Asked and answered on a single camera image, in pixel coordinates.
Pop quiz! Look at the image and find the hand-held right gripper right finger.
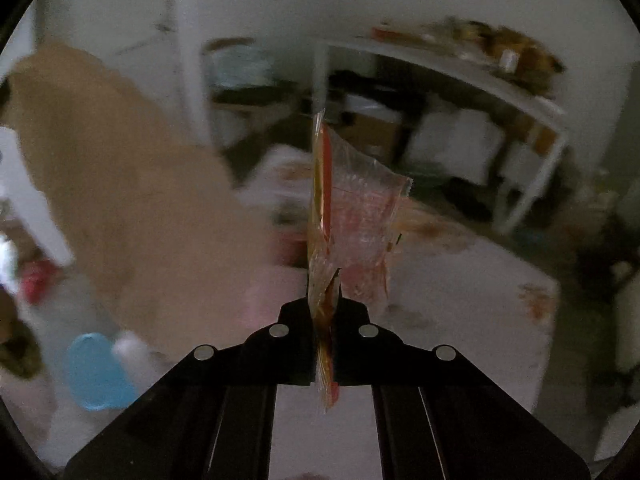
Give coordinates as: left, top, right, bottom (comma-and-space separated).
330, 280, 593, 480

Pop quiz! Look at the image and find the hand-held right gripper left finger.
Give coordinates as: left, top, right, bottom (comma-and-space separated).
62, 297, 321, 480

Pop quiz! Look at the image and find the orange clear plastic wrapper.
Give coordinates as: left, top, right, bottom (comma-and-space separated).
305, 110, 413, 413

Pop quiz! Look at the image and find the blue plastic mesh basket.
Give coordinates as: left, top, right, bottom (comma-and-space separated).
65, 332, 138, 411

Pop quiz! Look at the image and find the brown cardboard box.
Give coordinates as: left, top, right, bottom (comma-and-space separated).
347, 111, 405, 161

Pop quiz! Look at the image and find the tan blurred panel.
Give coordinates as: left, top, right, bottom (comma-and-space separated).
10, 42, 281, 356

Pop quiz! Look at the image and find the white printed plastic bag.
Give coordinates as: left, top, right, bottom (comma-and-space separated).
210, 45, 271, 88

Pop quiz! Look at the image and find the white framed desk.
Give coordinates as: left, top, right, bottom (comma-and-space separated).
315, 22, 571, 236

